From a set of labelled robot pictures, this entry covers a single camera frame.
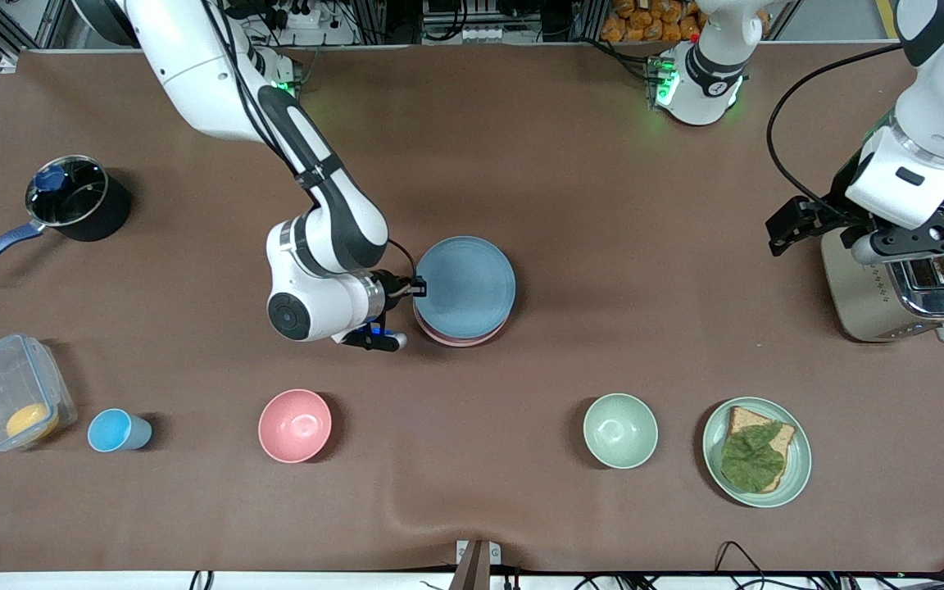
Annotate blue cup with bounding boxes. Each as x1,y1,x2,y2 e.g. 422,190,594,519
87,408,153,453

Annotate aluminium frame post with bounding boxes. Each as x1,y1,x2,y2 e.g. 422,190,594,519
0,0,59,73

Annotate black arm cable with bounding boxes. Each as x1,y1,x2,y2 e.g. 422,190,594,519
767,43,907,203
202,0,420,284

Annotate brown table cover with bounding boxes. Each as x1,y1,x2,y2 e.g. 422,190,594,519
0,41,944,574

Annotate metal bracket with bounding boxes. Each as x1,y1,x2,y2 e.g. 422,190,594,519
456,539,502,590

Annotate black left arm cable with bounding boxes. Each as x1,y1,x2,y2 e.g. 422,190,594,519
767,43,907,203

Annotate green bowl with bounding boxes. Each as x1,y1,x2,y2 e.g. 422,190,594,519
583,393,659,470

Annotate beige silver toaster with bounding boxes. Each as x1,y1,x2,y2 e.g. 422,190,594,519
820,189,944,343

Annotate light bread slice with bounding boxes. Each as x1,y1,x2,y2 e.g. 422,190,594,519
722,406,797,494

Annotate green plate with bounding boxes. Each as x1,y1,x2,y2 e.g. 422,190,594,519
702,397,813,509

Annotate blue plate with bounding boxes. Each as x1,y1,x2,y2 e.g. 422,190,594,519
413,236,516,341

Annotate beige plate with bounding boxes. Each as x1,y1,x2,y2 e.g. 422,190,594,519
416,315,509,348

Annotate black pot blue handle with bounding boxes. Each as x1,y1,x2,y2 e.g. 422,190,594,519
0,154,133,282

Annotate yellow round food item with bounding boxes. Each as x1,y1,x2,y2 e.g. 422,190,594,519
5,402,61,441

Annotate glass lid blue knob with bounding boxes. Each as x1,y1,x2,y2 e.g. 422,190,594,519
25,156,109,229

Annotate green lettuce leaf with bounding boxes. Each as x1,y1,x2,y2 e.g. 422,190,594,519
720,422,786,494

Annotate black floor cable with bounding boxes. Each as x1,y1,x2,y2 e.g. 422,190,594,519
714,541,769,590

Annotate orange snack packets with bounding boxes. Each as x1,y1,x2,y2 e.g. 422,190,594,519
603,0,706,43

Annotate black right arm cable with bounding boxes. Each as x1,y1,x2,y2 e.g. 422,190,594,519
202,0,420,284

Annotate pink bowl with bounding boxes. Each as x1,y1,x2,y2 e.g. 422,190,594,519
258,388,333,465

